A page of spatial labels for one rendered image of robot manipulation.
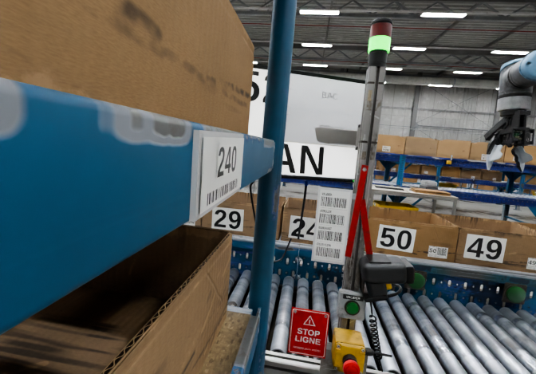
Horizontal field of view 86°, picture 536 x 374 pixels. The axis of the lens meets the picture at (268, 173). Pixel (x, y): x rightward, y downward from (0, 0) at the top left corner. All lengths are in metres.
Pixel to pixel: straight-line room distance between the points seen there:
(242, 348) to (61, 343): 0.16
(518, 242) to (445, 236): 0.29
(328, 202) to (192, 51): 0.62
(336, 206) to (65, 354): 0.60
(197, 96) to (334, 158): 0.70
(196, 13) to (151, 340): 0.18
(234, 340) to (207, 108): 0.24
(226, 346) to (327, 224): 0.50
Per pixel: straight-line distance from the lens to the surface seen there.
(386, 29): 0.81
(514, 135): 1.28
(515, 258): 1.68
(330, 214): 0.76
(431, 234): 1.50
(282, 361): 0.95
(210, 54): 0.20
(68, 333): 0.36
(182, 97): 0.16
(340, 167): 0.86
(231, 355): 0.32
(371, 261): 0.75
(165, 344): 0.21
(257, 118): 0.79
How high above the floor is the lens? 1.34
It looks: 6 degrees down
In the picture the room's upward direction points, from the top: 5 degrees clockwise
